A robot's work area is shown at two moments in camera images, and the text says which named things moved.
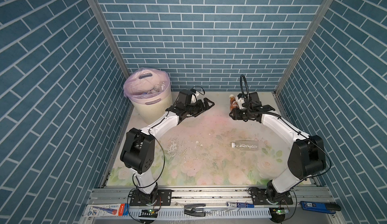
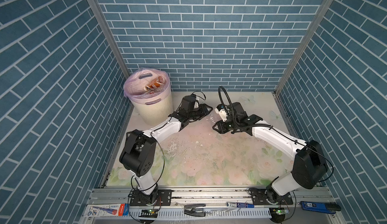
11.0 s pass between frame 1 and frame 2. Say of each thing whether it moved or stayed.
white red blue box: stayed
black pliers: stayed
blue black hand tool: stayed
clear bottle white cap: moved
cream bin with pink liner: stayed
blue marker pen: stayed
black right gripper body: moved
